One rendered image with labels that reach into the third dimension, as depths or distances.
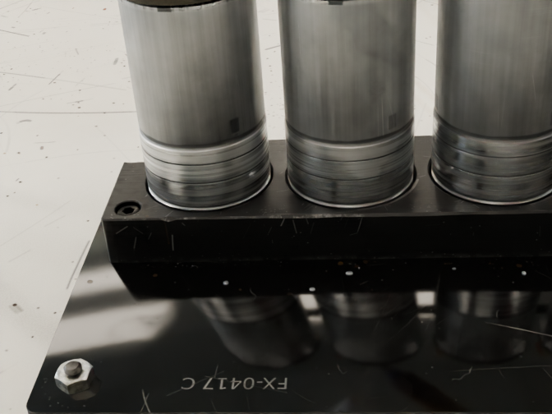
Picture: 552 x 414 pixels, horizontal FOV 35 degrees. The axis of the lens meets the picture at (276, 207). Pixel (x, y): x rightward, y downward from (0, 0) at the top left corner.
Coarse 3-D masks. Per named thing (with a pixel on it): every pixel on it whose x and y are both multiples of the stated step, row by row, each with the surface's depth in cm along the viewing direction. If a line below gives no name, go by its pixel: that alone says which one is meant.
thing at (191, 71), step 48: (240, 0) 15; (144, 48) 15; (192, 48) 15; (240, 48) 15; (144, 96) 16; (192, 96) 15; (240, 96) 16; (144, 144) 16; (192, 144) 16; (240, 144) 16; (192, 192) 16; (240, 192) 16
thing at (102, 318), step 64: (64, 320) 16; (128, 320) 15; (192, 320) 15; (256, 320) 15; (320, 320) 15; (384, 320) 15; (448, 320) 15; (512, 320) 15; (128, 384) 14; (192, 384) 14; (256, 384) 14; (320, 384) 14; (384, 384) 14; (448, 384) 14; (512, 384) 14
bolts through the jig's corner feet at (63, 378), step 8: (72, 360) 14; (80, 360) 14; (64, 368) 14; (72, 368) 14; (80, 368) 14; (88, 368) 14; (56, 376) 14; (64, 376) 14; (72, 376) 14; (80, 376) 14; (88, 376) 14; (64, 384) 14; (72, 384) 14; (80, 384) 14; (88, 384) 14; (72, 392) 14
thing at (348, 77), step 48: (288, 0) 15; (336, 0) 14; (384, 0) 14; (288, 48) 15; (336, 48) 15; (384, 48) 15; (288, 96) 16; (336, 96) 15; (384, 96) 15; (288, 144) 16; (336, 144) 16; (384, 144) 16; (336, 192) 16; (384, 192) 16
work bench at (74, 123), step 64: (0, 0) 34; (64, 0) 33; (256, 0) 32; (0, 64) 28; (64, 64) 28; (0, 128) 25; (64, 128) 24; (128, 128) 24; (0, 192) 22; (64, 192) 21; (0, 256) 19; (64, 256) 19; (0, 320) 17; (0, 384) 16
